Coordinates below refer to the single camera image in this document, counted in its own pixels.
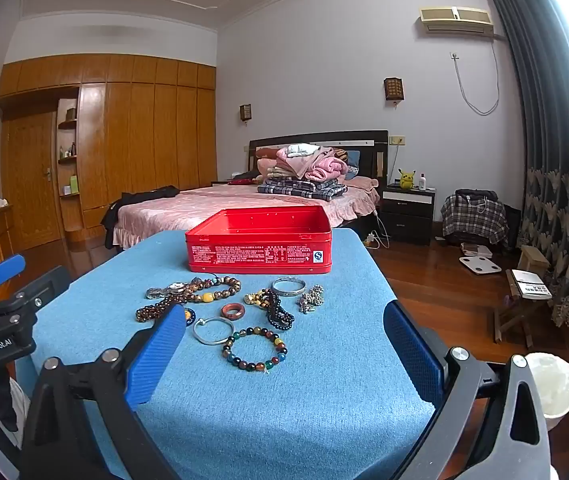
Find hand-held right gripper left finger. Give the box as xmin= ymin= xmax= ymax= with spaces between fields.
xmin=18 ymin=304 xmax=188 ymax=480

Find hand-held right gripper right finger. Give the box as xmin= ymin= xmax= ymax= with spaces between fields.
xmin=382 ymin=300 xmax=553 ymax=480

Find thin silver bangle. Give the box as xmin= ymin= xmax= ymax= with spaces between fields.
xmin=193 ymin=317 xmax=236 ymax=346

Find dark brown bead string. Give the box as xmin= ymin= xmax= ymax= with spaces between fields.
xmin=136 ymin=292 xmax=190 ymax=323

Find silver wristwatch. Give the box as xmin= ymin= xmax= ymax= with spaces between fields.
xmin=146 ymin=282 xmax=188 ymax=301

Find multicoloured bead bracelet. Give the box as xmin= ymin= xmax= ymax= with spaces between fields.
xmin=222 ymin=326 xmax=289 ymax=373

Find brown striped bead bracelet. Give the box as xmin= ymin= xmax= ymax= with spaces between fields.
xmin=189 ymin=275 xmax=242 ymax=306

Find silver charm bracelet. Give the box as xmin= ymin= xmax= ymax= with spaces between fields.
xmin=299 ymin=284 xmax=325 ymax=315

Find black bead bracelet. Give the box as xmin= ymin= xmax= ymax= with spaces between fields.
xmin=259 ymin=288 xmax=295 ymax=332

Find wide silver bangle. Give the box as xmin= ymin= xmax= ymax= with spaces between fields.
xmin=271 ymin=277 xmax=308 ymax=297

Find red tin box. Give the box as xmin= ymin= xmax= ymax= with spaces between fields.
xmin=185 ymin=205 xmax=333 ymax=275

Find wooden door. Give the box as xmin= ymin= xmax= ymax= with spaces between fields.
xmin=2 ymin=112 xmax=62 ymax=251

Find dark wooden stool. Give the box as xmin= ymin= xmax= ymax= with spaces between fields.
xmin=493 ymin=280 xmax=555 ymax=348

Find white bathroom scale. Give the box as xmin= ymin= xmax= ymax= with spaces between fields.
xmin=459 ymin=255 xmax=503 ymax=275

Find blue tablecloth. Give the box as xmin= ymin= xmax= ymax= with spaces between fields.
xmin=14 ymin=228 xmax=445 ymax=480

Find white booklet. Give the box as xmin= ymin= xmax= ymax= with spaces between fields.
xmin=506 ymin=269 xmax=554 ymax=301

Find black nightstand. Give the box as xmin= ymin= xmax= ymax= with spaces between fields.
xmin=379 ymin=185 xmax=437 ymax=247

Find black jacket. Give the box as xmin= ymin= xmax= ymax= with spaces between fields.
xmin=100 ymin=186 xmax=181 ymax=250

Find white waste bin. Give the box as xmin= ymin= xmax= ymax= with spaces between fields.
xmin=522 ymin=352 xmax=569 ymax=431

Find plaid bag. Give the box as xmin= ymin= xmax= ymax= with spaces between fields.
xmin=441 ymin=189 xmax=510 ymax=251

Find bed with pink bedspread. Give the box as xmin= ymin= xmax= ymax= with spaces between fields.
xmin=113 ymin=130 xmax=389 ymax=251

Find small wooden stool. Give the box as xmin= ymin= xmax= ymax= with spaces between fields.
xmin=519 ymin=246 xmax=550 ymax=273

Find pink pillow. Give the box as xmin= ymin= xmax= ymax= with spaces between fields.
xmin=345 ymin=175 xmax=378 ymax=193

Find wooden wardrobe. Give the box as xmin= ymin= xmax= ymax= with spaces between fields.
xmin=0 ymin=53 xmax=218 ymax=251

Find plaid folded cloth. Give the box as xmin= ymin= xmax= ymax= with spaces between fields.
xmin=257 ymin=177 xmax=349 ymax=202

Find pile of pink clothes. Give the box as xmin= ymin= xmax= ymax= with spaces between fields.
xmin=256 ymin=145 xmax=349 ymax=182

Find grey floral curtain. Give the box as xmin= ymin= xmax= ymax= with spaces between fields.
xmin=485 ymin=0 xmax=569 ymax=331

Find large wall lamp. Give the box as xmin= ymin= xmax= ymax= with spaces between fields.
xmin=383 ymin=77 xmax=405 ymax=106

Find white power cable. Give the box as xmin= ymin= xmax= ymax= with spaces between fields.
xmin=449 ymin=40 xmax=500 ymax=116

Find wall air conditioner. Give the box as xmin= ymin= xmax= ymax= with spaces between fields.
xmin=419 ymin=6 xmax=495 ymax=36

